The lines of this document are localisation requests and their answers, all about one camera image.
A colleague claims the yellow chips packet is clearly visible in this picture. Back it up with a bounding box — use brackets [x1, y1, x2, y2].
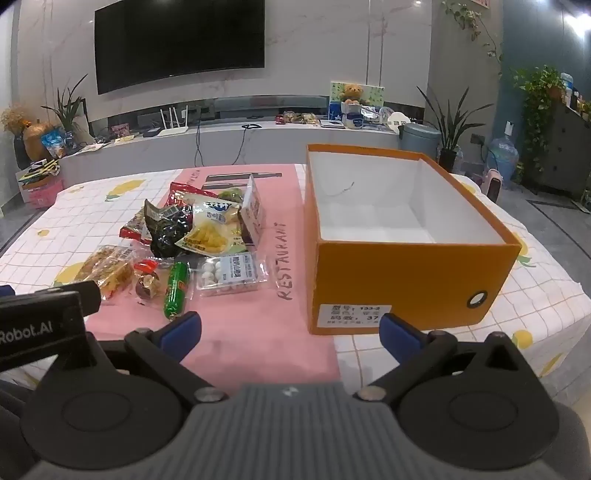
[175, 196, 252, 257]

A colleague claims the brown teddy bear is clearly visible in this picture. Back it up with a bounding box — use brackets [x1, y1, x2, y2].
[339, 83, 365, 105]

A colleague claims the green fruit packet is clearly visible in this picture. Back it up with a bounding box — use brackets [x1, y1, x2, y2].
[216, 184, 251, 205]

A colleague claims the blue water jug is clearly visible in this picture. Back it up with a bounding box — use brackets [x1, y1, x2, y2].
[487, 120, 520, 186]

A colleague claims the green sausage stick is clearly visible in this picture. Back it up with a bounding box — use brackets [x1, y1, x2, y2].
[165, 261, 191, 320]

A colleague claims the round brown vase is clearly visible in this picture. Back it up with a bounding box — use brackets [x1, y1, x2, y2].
[22, 121, 54, 162]

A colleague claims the brown pastry packet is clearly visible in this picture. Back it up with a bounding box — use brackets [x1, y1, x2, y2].
[74, 244, 137, 303]

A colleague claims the green picture card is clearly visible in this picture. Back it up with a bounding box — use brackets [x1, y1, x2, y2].
[330, 82, 386, 109]

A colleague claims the dark dried fruit packet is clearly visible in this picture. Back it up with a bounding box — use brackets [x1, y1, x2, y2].
[143, 199, 195, 258]

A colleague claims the grey trash bin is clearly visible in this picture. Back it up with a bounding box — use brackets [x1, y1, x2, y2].
[398, 122, 443, 161]

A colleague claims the trailing ivy plant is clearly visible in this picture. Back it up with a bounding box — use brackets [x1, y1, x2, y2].
[512, 65, 566, 181]

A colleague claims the dark grey drawer cabinet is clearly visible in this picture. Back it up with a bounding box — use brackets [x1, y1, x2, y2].
[526, 99, 591, 204]

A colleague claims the clear packet of white eggs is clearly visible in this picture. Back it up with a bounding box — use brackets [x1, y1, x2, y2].
[194, 251, 269, 296]

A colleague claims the dried flower bouquet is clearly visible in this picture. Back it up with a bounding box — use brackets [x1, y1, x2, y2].
[0, 105, 31, 169]

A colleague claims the orange cardboard box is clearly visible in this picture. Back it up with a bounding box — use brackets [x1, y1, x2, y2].
[303, 144, 522, 336]

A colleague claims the red candy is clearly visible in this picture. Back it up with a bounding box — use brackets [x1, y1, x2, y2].
[133, 258, 169, 302]

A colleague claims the red striped snack packet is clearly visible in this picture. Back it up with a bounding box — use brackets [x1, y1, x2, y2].
[119, 208, 153, 244]

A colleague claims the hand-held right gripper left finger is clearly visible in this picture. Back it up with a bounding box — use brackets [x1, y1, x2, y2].
[44, 311, 228, 404]

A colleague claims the white router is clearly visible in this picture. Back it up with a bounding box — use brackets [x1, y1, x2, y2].
[157, 106, 190, 137]

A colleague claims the lemon print tablecloth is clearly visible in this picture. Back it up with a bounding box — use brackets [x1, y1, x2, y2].
[0, 164, 591, 416]

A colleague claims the hanging wall vine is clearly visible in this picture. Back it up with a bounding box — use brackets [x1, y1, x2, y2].
[441, 0, 504, 75]

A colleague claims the pile of small snacks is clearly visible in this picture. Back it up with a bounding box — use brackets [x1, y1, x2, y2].
[276, 111, 321, 126]

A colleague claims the blue snack bag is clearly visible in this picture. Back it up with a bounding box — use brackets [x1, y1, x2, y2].
[41, 129, 69, 158]

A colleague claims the pink storage box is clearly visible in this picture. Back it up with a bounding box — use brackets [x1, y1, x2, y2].
[18, 178, 64, 209]

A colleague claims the pink heater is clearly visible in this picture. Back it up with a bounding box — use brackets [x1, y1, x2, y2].
[480, 168, 505, 204]

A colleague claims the grey television cabinet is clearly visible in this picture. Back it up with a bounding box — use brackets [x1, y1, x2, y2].
[58, 120, 404, 188]

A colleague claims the yellow black striped packet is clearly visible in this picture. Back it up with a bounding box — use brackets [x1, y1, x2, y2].
[17, 159, 62, 185]

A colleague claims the black cable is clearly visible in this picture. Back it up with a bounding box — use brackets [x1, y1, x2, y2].
[194, 121, 262, 167]

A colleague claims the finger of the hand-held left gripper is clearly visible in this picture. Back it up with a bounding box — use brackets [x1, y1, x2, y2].
[76, 281, 101, 320]

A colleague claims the black television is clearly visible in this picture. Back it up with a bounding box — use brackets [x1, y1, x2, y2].
[93, 0, 267, 95]

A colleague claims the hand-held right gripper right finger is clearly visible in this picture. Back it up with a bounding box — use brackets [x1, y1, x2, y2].
[353, 313, 541, 403]

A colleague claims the long leaf plant black pot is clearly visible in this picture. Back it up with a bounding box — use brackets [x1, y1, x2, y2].
[416, 85, 495, 172]

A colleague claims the long leaf potted plant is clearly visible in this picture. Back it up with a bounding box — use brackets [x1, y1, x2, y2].
[41, 74, 90, 139]

